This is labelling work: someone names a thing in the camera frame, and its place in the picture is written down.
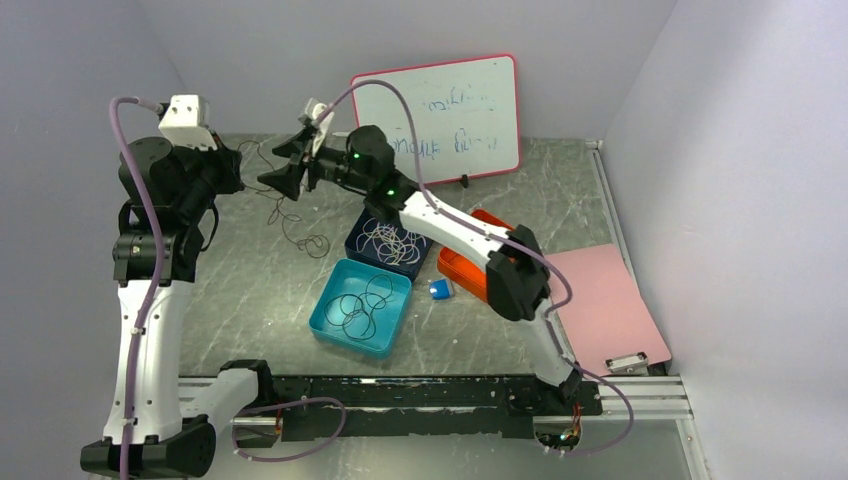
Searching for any pink-framed whiteboard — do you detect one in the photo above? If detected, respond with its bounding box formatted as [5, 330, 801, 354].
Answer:
[351, 54, 521, 184]

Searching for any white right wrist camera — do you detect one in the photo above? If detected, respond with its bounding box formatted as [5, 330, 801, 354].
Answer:
[303, 98, 335, 158]

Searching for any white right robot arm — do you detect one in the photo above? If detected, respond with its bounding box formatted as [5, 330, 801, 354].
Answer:
[257, 125, 581, 414]

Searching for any aluminium frame rail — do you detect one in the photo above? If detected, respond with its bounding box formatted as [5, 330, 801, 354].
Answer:
[89, 374, 713, 480]

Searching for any dark blue square tray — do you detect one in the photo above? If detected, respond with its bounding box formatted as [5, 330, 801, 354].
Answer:
[344, 209, 432, 281]

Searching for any black thin cable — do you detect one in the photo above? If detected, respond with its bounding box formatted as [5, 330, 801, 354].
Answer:
[323, 272, 395, 343]

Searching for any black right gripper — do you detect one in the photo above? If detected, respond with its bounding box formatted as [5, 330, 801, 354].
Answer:
[257, 130, 373, 202]

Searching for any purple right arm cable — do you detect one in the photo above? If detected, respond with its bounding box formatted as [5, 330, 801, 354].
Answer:
[314, 79, 636, 460]

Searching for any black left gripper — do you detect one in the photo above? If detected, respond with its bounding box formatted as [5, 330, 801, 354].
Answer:
[171, 129, 245, 221]

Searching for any small blue white object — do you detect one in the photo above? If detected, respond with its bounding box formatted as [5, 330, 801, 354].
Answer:
[429, 278, 454, 301]

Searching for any pink clipboard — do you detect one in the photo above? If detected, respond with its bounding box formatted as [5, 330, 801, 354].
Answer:
[546, 244, 672, 376]

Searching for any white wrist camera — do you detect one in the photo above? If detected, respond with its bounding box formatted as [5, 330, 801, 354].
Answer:
[303, 98, 335, 158]
[158, 94, 218, 152]

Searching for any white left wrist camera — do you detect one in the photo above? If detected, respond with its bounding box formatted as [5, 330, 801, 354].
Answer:
[158, 94, 218, 152]

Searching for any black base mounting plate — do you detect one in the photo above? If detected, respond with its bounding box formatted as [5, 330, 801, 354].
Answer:
[232, 374, 603, 446]

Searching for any orange square tray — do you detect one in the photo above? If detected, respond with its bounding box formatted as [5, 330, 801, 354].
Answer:
[437, 247, 487, 303]

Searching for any teal square tray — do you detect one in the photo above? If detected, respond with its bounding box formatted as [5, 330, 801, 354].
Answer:
[308, 259, 412, 359]

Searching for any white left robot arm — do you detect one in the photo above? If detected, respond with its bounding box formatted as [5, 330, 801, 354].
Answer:
[80, 137, 277, 479]

